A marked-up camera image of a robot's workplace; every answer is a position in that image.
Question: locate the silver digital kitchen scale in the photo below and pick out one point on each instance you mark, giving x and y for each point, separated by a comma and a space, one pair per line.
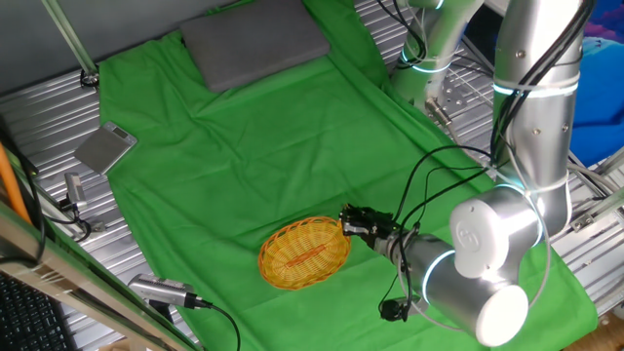
105, 148

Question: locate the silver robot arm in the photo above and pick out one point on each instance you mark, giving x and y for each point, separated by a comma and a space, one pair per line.
487, 244

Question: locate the black keyboard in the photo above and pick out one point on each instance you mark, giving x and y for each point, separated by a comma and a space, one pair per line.
29, 322

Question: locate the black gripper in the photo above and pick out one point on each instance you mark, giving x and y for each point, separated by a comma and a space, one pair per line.
373, 226

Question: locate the yellow wicker basket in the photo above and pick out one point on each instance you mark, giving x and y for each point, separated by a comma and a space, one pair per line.
304, 253

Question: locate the orange pole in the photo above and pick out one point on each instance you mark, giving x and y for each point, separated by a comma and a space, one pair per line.
12, 185

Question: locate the green metal frame bar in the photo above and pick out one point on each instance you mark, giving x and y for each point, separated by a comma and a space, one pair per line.
68, 36

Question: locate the silver ribbed camera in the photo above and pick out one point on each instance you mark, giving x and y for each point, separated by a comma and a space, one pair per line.
161, 290

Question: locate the grey cushion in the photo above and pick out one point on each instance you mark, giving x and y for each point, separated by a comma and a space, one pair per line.
253, 44

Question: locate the silver base mounting plate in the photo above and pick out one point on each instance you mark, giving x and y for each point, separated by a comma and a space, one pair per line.
456, 95

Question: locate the aluminium profile bracket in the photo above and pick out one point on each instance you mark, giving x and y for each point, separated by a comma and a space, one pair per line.
597, 209

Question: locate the wooden desk edge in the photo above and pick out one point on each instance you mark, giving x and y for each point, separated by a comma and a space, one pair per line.
73, 287

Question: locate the green cloth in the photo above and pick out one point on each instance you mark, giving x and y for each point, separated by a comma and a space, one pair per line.
244, 161

